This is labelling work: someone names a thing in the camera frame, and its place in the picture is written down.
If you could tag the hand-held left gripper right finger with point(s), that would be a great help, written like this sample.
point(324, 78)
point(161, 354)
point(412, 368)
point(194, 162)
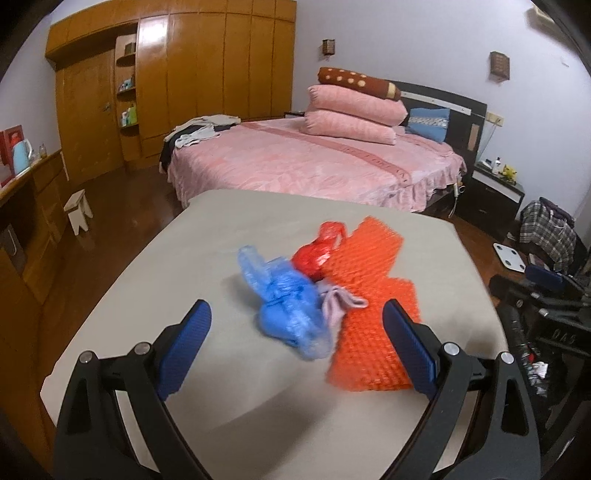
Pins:
point(408, 350)

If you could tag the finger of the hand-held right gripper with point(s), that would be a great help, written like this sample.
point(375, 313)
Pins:
point(545, 278)
point(512, 290)

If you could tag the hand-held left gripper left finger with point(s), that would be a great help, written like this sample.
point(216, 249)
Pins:
point(184, 350)

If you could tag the orange foam mesh net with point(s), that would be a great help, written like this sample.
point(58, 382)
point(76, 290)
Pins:
point(369, 323)

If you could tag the blue plastic bag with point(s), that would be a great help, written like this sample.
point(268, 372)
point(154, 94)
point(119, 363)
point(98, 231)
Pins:
point(286, 304)

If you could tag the red plastic bag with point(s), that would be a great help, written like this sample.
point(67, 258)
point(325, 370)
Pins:
point(314, 256)

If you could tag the white bathroom scale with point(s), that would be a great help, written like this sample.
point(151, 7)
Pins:
point(508, 256)

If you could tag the plaid cloth bag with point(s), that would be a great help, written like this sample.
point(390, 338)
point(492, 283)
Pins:
point(549, 235)

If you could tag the dark nightstand with white stripe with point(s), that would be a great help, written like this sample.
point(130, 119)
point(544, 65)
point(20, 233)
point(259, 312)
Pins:
point(489, 203)

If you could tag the yellow plush toy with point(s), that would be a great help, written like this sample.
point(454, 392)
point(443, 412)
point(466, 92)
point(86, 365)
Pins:
point(509, 172)

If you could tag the white bottle with dark cap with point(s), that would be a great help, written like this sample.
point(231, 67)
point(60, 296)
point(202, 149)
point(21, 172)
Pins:
point(496, 166)

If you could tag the dark wooden headboard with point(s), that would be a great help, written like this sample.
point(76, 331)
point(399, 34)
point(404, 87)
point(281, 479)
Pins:
point(461, 129)

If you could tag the small wooden stool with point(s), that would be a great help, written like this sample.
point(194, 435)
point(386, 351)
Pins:
point(76, 205)

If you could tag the blue pillow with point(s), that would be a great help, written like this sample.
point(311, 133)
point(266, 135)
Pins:
point(427, 124)

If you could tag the wooden side cabinet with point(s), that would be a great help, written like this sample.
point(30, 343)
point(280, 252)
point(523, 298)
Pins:
point(46, 194)

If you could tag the bed with pink bedspread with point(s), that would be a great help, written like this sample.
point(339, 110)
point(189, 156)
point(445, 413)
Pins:
point(300, 161)

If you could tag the pile of clothes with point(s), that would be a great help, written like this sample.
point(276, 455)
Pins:
point(198, 131)

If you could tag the lower pink pillow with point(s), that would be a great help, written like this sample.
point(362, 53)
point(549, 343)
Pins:
point(346, 127)

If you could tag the pink pillow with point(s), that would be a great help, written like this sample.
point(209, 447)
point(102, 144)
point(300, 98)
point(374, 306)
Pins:
point(346, 127)
point(355, 104)

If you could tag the upper pink pillow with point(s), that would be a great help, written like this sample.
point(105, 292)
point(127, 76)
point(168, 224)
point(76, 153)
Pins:
point(355, 104)

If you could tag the light blue kettle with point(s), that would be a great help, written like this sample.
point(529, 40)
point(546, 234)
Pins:
point(21, 157)

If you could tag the small dark nightstand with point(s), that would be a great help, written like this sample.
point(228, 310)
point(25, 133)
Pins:
point(293, 115)

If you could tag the brown dotted pillow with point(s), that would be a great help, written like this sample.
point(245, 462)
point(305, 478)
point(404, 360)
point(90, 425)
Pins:
point(355, 83)

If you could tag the beige air conditioner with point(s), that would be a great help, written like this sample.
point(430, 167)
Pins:
point(542, 16)

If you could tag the wooden wardrobe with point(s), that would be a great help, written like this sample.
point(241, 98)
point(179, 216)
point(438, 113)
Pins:
point(194, 83)

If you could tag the red box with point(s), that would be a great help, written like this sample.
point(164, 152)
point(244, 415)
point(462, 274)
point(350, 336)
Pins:
point(7, 143)

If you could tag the wall socket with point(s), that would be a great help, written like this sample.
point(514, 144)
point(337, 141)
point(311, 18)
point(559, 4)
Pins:
point(495, 119)

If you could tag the wooden wall lamp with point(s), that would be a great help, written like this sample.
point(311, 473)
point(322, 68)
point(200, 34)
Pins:
point(499, 64)
point(328, 47)

